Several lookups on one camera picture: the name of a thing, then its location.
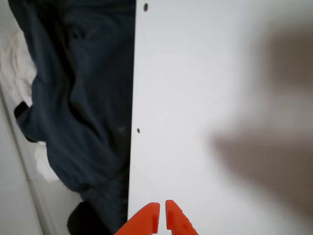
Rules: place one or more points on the white crumpled cloth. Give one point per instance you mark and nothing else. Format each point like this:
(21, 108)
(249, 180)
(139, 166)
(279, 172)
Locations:
(17, 68)

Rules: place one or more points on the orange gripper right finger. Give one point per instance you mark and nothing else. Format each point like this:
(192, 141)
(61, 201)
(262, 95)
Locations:
(177, 220)

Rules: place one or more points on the black object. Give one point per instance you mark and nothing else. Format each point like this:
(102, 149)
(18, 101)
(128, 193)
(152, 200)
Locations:
(85, 220)

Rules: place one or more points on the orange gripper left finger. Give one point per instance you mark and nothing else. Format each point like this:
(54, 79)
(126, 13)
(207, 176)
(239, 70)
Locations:
(144, 220)

